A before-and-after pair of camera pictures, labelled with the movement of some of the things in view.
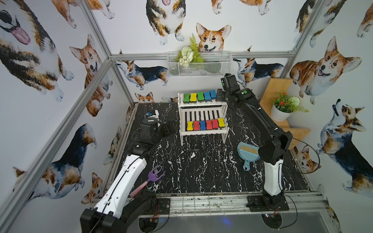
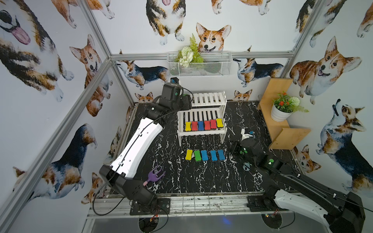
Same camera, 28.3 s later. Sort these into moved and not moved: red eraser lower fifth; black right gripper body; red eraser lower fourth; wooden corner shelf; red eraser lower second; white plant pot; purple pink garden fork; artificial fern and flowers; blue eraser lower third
Moved: black right gripper body
Not moved: red eraser lower fifth; white plant pot; red eraser lower fourth; artificial fern and flowers; blue eraser lower third; wooden corner shelf; purple pink garden fork; red eraser lower second
